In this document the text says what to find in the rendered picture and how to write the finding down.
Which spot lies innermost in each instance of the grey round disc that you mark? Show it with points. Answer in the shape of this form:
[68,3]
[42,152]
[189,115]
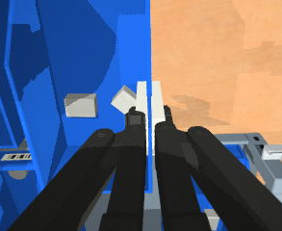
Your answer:
[18,174]

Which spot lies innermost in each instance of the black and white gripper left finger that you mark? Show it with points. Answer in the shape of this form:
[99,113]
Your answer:
[68,199]

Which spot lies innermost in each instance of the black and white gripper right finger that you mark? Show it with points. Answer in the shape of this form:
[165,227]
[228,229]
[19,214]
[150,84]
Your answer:
[240,199]

